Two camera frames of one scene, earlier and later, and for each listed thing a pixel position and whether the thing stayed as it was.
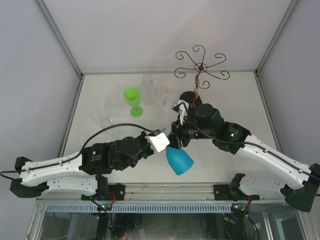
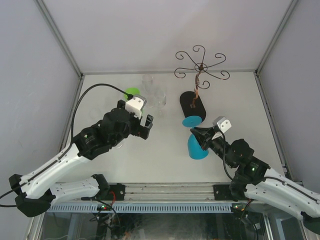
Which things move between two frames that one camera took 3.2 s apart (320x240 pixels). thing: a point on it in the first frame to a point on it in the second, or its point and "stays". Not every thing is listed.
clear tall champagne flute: [147, 83] stays
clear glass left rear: [94, 113] stays
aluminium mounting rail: [163, 192] stays
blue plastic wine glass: [179, 160] to [195, 149]
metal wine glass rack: [201, 68] stays
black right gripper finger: [175, 141] to [204, 131]
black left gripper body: [145, 151] to [133, 124]
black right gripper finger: [175, 132] to [202, 139]
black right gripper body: [188, 130] to [215, 143]
